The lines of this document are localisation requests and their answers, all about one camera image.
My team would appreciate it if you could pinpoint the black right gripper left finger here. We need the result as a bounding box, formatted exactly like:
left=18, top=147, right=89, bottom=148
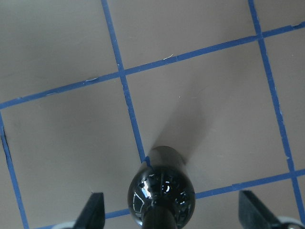
left=73, top=192, right=105, bottom=229

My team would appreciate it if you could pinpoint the dark wine bottle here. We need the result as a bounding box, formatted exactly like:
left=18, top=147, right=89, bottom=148
left=127, top=146, right=195, bottom=229

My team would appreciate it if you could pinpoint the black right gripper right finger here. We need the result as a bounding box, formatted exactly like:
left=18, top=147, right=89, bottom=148
left=238, top=190, right=279, bottom=229

